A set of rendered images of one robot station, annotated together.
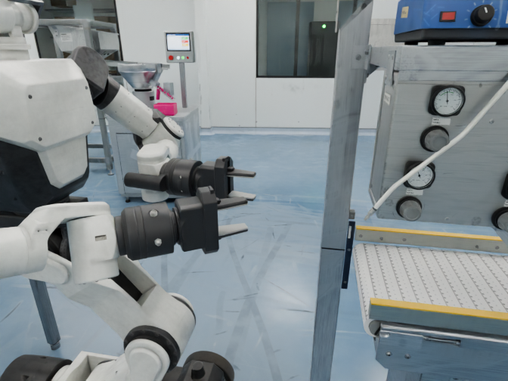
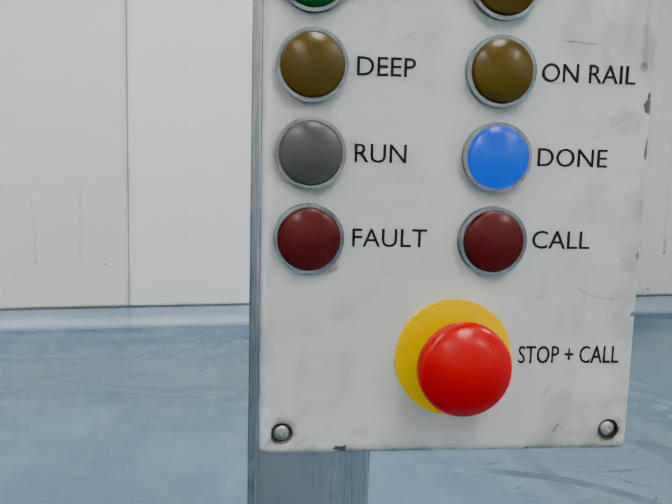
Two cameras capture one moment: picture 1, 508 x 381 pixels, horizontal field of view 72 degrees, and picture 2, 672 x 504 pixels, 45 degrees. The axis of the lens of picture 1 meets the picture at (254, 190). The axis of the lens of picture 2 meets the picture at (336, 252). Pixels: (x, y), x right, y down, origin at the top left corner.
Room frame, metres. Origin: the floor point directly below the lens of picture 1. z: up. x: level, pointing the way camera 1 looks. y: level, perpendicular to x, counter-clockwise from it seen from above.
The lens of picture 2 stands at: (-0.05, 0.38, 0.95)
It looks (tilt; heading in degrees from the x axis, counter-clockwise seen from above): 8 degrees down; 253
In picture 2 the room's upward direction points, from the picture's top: 1 degrees clockwise
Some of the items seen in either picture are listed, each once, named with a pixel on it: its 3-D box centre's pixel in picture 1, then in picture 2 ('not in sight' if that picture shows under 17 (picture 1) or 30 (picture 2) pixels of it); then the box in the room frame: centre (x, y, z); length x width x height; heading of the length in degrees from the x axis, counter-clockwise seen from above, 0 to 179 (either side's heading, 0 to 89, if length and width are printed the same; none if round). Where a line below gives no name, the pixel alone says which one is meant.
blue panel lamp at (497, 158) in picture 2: not in sight; (498, 157); (-0.21, 0.07, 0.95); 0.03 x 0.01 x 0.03; 170
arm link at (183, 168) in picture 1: (205, 180); not in sight; (0.76, 0.11, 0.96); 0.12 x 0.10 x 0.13; 71
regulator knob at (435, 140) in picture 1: (437, 136); not in sight; (0.42, -0.23, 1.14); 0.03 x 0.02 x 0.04; 80
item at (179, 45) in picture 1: (181, 71); not in sight; (3.14, 0.62, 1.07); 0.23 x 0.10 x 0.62; 87
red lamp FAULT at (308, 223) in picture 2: not in sight; (308, 239); (-0.14, 0.06, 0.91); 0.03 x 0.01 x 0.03; 170
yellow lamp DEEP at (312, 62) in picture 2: not in sight; (312, 64); (-0.14, 0.06, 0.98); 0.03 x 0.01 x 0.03; 170
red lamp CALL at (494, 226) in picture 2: not in sight; (493, 241); (-0.21, 0.07, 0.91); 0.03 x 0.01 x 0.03; 170
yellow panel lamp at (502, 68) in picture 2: not in sight; (502, 71); (-0.21, 0.07, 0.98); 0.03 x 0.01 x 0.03; 170
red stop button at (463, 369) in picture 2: not in sight; (456, 360); (-0.20, 0.07, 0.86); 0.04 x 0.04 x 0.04; 80
